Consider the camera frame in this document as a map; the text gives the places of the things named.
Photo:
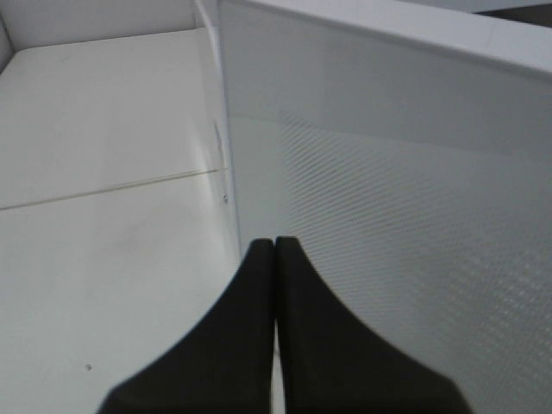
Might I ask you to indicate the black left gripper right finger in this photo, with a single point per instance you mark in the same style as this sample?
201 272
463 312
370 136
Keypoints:
333 363

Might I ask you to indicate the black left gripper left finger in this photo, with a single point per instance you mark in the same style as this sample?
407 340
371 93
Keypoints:
224 364

